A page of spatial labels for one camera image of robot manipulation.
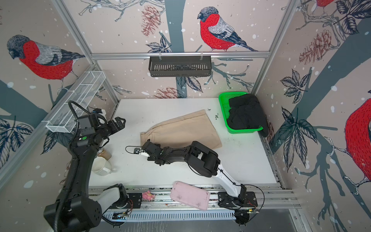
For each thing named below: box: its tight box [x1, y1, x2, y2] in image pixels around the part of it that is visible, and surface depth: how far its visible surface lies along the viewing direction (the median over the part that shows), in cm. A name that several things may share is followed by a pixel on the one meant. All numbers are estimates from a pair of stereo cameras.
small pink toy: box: [142, 189, 156, 202], surface depth 75 cm
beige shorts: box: [140, 109, 223, 150], surface depth 102 cm
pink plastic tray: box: [170, 180, 211, 211], surface depth 74 cm
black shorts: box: [227, 93, 269, 138], surface depth 104 cm
